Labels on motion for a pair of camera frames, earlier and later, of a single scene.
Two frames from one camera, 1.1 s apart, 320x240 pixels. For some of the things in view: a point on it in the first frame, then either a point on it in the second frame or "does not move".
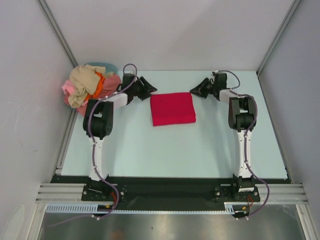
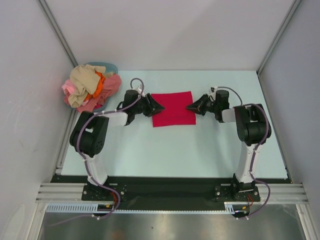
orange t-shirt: (98, 88) does not move
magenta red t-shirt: (172, 108) does not move
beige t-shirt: (84, 80) does not move
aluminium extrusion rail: (72, 193) does not move
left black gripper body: (140, 90) → (144, 106)
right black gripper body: (207, 87) → (206, 105)
